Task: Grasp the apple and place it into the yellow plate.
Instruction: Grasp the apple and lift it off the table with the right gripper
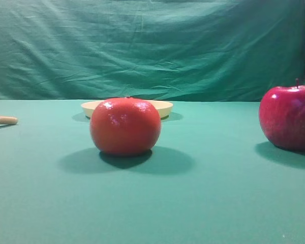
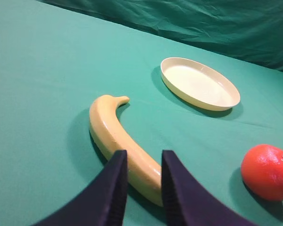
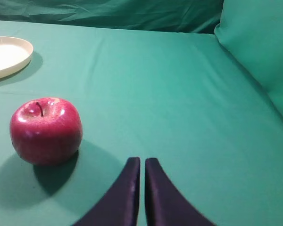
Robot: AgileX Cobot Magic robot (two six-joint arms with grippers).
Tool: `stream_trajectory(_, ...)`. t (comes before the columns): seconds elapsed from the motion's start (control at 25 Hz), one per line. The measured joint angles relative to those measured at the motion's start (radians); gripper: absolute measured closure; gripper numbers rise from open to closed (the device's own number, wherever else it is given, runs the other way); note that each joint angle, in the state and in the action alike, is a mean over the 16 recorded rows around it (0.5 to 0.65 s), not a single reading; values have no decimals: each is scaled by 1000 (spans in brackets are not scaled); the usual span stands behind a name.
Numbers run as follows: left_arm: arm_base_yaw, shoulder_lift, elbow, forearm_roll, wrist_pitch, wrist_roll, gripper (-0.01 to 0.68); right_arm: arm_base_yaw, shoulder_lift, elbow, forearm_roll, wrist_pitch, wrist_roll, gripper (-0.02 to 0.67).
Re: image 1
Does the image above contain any red-orange tangerine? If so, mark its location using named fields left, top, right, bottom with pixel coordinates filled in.
left=89, top=97, right=161, bottom=156

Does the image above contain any wooden handle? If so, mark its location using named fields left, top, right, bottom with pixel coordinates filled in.
left=0, top=116, right=18, bottom=125

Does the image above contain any yellow plate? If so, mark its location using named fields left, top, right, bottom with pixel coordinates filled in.
left=81, top=100, right=173, bottom=119

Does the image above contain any dark red apple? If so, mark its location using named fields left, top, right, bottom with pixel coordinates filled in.
left=258, top=79, right=305, bottom=151

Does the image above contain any green backdrop cloth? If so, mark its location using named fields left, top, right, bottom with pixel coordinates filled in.
left=0, top=1, right=305, bottom=102

